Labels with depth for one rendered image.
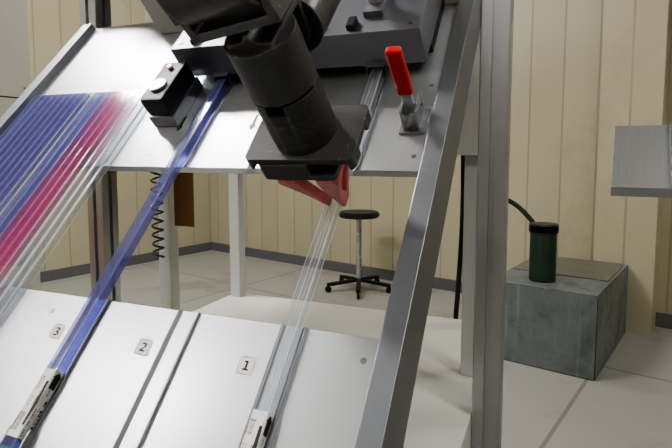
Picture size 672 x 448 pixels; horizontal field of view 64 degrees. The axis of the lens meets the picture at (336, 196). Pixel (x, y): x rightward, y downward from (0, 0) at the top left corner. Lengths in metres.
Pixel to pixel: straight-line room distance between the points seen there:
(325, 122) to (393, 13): 0.25
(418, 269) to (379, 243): 3.74
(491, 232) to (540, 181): 2.85
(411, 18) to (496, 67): 0.20
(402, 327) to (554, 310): 2.24
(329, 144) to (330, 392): 0.20
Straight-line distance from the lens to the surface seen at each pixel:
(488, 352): 0.84
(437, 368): 1.02
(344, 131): 0.46
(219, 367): 0.49
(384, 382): 0.42
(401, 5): 0.67
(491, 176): 0.79
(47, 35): 4.71
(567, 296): 2.62
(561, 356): 2.71
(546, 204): 3.64
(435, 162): 0.53
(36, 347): 0.63
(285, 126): 0.43
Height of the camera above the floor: 1.01
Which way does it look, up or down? 5 degrees down
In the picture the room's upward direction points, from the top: straight up
